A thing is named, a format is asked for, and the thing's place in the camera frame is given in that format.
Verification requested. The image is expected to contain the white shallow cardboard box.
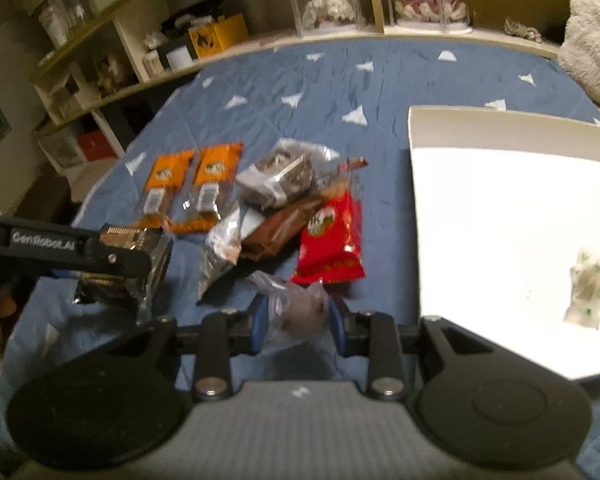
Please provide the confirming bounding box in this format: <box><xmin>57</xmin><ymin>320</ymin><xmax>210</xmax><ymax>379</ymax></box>
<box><xmin>407</xmin><ymin>106</ymin><xmax>600</xmax><ymax>379</ymax></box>

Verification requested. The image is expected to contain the small clear candy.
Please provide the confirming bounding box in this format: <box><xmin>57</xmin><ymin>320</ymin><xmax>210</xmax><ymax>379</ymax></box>
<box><xmin>247</xmin><ymin>271</ymin><xmax>329</xmax><ymax>352</ymax></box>

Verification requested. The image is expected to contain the clear cookie pack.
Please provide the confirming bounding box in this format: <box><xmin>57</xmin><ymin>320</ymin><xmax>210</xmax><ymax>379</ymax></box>
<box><xmin>235</xmin><ymin>138</ymin><xmax>340</xmax><ymax>210</ymax></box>

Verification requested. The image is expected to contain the small jar on shelf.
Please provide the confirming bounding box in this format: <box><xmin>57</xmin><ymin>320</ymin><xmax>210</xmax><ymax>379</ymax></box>
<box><xmin>143</xmin><ymin>50</ymin><xmax>164</xmax><ymax>78</ymax></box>

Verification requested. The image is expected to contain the silver cracker pack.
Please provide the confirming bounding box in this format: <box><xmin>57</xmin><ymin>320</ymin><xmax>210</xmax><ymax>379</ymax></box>
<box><xmin>73</xmin><ymin>224</ymin><xmax>173</xmax><ymax>324</ymax></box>

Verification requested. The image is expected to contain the silver foil snack packet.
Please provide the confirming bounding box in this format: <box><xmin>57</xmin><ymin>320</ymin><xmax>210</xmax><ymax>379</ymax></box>
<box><xmin>198</xmin><ymin>202</ymin><xmax>265</xmax><ymax>301</ymax></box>

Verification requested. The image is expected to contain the white cylindrical cup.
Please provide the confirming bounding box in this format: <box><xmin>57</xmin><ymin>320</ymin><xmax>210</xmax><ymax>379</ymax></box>
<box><xmin>166</xmin><ymin>46</ymin><xmax>194</xmax><ymax>72</ymax></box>

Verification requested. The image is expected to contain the white green dotted candy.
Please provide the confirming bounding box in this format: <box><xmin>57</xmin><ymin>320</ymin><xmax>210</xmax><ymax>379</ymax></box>
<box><xmin>564</xmin><ymin>250</ymin><xmax>600</xmax><ymax>330</ymax></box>

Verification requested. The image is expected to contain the brown chocolate snack packet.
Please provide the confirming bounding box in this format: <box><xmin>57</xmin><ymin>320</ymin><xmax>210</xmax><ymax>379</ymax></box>
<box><xmin>239</xmin><ymin>156</ymin><xmax>368</xmax><ymax>261</ymax></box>

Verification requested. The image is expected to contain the orange snack bar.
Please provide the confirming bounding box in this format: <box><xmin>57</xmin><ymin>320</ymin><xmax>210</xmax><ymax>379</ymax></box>
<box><xmin>135</xmin><ymin>150</ymin><xmax>195</xmax><ymax>229</ymax></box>
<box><xmin>172</xmin><ymin>143</ymin><xmax>244</xmax><ymax>236</ymax></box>

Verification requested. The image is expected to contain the red snack packet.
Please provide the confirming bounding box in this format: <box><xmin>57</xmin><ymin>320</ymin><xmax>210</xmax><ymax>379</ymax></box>
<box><xmin>291</xmin><ymin>191</ymin><xmax>365</xmax><ymax>285</ymax></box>

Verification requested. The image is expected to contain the small grey figurine on shelf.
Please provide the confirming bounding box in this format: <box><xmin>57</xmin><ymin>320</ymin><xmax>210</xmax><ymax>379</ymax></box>
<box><xmin>503</xmin><ymin>18</ymin><xmax>542</xmax><ymax>44</ymax></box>

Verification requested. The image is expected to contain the blue quilt with white triangles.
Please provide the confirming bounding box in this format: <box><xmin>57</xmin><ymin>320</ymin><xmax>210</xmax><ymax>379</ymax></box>
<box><xmin>0</xmin><ymin>40</ymin><xmax>600</xmax><ymax>477</ymax></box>

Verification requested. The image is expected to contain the wooden bedside shelf unit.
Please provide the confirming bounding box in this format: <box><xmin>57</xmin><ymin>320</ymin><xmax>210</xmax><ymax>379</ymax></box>
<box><xmin>32</xmin><ymin>0</ymin><xmax>569</xmax><ymax>153</ymax></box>

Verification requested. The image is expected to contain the yellow cardboard box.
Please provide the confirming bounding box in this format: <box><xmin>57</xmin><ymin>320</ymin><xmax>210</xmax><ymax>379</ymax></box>
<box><xmin>188</xmin><ymin>13</ymin><xmax>249</xmax><ymax>58</ymax></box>

